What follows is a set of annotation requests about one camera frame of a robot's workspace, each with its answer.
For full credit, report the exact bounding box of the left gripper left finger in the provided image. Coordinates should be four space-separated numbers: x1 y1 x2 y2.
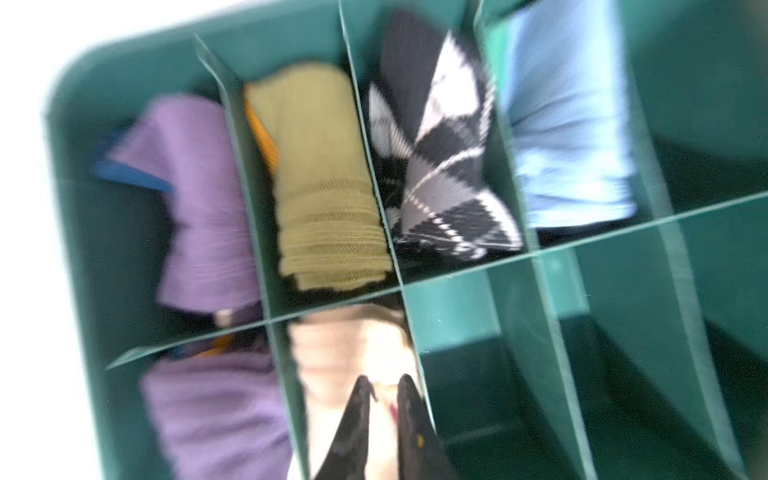
314 375 376 480

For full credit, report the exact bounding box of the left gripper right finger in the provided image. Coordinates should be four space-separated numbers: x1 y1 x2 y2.
397 374 459 480

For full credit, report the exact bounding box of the rolled purple sock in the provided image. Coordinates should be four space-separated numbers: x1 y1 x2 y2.
94 93 261 315

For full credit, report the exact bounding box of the rolled blue grey sock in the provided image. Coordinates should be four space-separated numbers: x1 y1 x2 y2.
503 1 637 229

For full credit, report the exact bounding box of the beige maroon striped sock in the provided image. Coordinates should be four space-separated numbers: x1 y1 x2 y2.
287 303 423 479

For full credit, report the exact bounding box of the purple striped sock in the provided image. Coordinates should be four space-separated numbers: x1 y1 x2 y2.
140 336 293 479

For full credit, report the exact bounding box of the green compartment tray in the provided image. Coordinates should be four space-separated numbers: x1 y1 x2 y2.
47 1 767 479

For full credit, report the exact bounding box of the rolled black white sock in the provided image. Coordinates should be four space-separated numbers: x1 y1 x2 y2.
367 9 523 261

